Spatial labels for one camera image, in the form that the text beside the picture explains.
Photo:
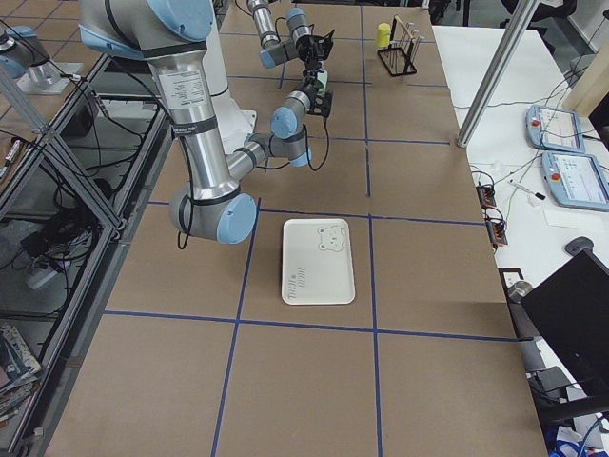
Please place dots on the black marker pen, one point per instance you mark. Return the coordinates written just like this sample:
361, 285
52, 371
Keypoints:
528, 191

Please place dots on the yellow cup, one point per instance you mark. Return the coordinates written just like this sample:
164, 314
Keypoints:
383, 35

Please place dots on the light green cup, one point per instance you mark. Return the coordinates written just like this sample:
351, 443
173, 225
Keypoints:
321, 82

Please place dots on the stack of books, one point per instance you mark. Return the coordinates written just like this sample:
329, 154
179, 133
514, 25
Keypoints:
19, 371

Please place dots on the aluminium frame side rack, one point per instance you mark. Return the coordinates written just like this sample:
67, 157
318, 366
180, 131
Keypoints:
69, 205

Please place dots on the orange connector box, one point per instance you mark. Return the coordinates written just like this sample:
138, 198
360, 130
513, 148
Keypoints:
486, 195
496, 232

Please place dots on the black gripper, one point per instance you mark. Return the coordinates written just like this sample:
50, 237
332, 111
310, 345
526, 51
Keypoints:
312, 56
311, 89

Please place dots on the teach pendant tablet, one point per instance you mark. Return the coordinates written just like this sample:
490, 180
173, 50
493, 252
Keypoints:
555, 129
575, 180

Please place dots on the upper teach pendant tablet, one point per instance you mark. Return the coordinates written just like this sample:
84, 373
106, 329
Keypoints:
555, 129

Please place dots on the black computer monitor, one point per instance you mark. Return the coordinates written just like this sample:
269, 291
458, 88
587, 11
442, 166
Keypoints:
569, 309

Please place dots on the black wire cup rack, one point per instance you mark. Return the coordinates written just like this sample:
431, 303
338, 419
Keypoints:
399, 47

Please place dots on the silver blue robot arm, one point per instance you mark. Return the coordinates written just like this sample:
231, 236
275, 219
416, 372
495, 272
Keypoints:
172, 37
275, 50

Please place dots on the lower teach pendant tablet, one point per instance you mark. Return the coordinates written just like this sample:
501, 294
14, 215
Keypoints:
575, 180

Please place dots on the metal cup on desk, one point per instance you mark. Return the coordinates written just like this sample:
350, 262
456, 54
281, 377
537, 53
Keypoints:
518, 290

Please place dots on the white bear print tray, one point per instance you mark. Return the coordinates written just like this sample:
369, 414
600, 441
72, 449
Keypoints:
317, 265

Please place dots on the aluminium frame post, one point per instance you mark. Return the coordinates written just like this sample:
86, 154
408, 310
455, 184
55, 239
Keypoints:
508, 44

